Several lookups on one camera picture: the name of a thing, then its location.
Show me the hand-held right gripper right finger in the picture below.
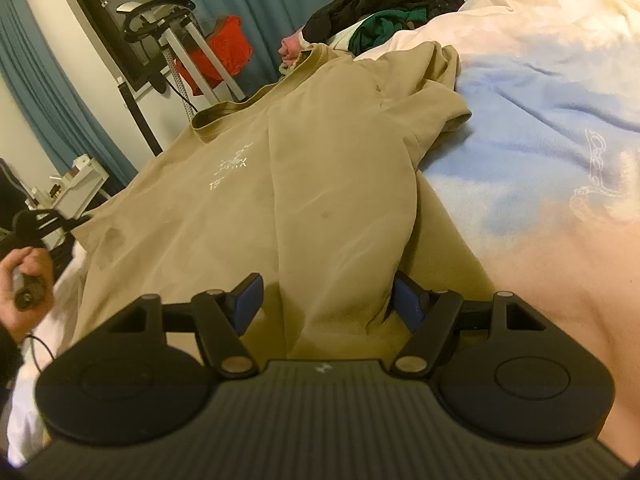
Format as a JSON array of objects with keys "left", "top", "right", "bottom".
[{"left": 385, "top": 270, "right": 549, "bottom": 380}]

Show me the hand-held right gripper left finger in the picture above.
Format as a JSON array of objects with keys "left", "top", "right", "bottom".
[{"left": 107, "top": 272, "right": 264, "bottom": 379}]

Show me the tan t-shirt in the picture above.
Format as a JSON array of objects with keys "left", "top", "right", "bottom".
[{"left": 72, "top": 40, "right": 501, "bottom": 361}]

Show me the black clothes pile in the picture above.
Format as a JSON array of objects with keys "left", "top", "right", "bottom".
[{"left": 303, "top": 0, "right": 467, "bottom": 43}]

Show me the person's left hand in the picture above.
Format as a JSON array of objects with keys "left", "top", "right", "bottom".
[{"left": 0, "top": 249, "right": 57, "bottom": 347}]

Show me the white shelf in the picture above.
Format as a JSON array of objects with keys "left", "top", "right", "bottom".
[{"left": 27, "top": 156, "right": 112, "bottom": 213}]

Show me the dark framed mirror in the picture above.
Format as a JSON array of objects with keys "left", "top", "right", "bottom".
[{"left": 57, "top": 0, "right": 201, "bottom": 88}]

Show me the white blue pink blanket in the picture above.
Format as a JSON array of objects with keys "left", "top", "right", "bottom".
[{"left": 355, "top": 0, "right": 640, "bottom": 461}]

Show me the red bag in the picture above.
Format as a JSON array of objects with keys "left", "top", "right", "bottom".
[{"left": 176, "top": 15, "right": 254, "bottom": 97}]

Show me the pink white cloth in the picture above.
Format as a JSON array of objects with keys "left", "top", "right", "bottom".
[{"left": 277, "top": 30, "right": 313, "bottom": 72}]

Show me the green garment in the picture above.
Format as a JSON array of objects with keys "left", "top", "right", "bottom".
[{"left": 348, "top": 8, "right": 432, "bottom": 55}]

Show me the black cable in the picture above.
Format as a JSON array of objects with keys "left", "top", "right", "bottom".
[{"left": 22, "top": 334, "right": 57, "bottom": 362}]

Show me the dark post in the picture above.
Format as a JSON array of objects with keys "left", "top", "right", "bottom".
[{"left": 116, "top": 79, "right": 164, "bottom": 157}]

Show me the white frame black handle stand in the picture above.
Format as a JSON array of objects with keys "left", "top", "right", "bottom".
[{"left": 116, "top": 0, "right": 247, "bottom": 113}]

